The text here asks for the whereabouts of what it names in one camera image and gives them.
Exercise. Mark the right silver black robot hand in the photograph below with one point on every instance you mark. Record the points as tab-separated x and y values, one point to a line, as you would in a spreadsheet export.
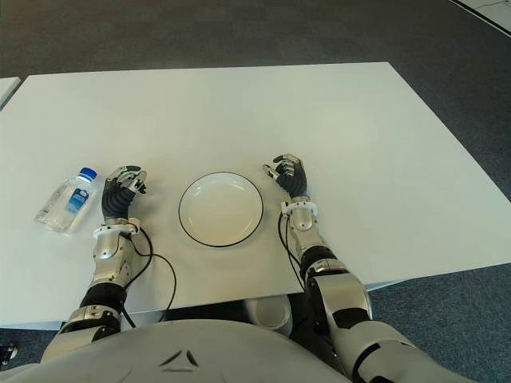
294	181

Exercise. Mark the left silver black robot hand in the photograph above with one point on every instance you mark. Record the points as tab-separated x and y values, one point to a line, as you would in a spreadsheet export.
119	199

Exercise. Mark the clear water bottle blue cap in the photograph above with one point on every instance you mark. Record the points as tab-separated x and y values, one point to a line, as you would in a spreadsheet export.
66	203

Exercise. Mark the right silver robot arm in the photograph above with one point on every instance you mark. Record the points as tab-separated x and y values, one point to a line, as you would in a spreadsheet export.
339	291

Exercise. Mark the white plate with black rim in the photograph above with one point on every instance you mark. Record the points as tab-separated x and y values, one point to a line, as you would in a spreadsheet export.
220	208

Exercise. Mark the white robot leg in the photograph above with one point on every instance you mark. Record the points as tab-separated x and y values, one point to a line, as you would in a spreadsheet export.
271	313

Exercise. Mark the grey robot torso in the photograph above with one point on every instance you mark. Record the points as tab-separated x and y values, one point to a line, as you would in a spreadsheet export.
191	355

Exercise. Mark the small black white floor object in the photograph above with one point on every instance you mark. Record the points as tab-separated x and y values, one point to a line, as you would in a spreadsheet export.
9	351

